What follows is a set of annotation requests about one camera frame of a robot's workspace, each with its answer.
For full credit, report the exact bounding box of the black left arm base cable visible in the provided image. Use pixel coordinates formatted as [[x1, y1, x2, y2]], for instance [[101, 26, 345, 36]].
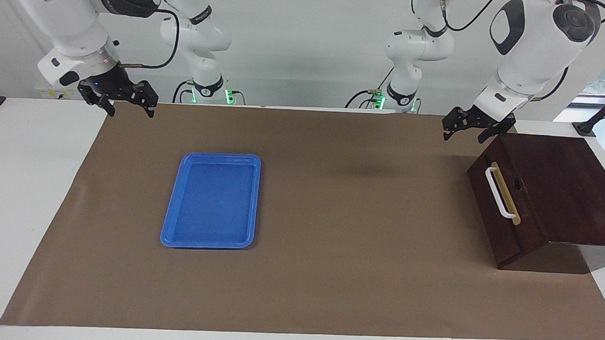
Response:
[[344, 65, 395, 111]]

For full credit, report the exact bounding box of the dark brown wooden cabinet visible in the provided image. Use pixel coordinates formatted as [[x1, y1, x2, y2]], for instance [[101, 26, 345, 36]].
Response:
[[463, 130, 605, 276]]

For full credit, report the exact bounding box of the black arm base cable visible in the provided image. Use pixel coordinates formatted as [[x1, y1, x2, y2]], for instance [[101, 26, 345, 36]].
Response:
[[344, 65, 395, 111], [172, 79, 197, 105]]

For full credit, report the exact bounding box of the black right arm base cable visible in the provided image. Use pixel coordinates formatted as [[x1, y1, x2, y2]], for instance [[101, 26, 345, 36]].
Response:
[[172, 79, 197, 105]]

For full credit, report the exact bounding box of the wooden drawer with white handle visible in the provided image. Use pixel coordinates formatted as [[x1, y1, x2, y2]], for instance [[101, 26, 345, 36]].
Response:
[[463, 132, 554, 272]]

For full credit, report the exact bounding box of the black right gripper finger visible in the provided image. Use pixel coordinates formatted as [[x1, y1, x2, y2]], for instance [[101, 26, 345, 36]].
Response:
[[76, 80, 117, 117], [128, 79, 160, 119]]

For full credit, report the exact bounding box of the white outlet with yellow labels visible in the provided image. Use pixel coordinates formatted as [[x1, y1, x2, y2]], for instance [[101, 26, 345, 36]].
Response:
[[35, 86, 85, 101]]

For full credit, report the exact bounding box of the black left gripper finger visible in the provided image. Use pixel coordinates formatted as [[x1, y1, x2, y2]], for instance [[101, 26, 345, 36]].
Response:
[[441, 106, 477, 143], [477, 125, 517, 146]]

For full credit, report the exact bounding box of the blue plastic tray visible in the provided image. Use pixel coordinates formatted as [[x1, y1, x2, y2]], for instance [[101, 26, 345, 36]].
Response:
[[159, 150, 262, 252]]

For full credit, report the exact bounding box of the brown paper table mat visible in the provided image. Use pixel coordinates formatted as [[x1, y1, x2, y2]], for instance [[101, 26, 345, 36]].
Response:
[[0, 95, 605, 340]]

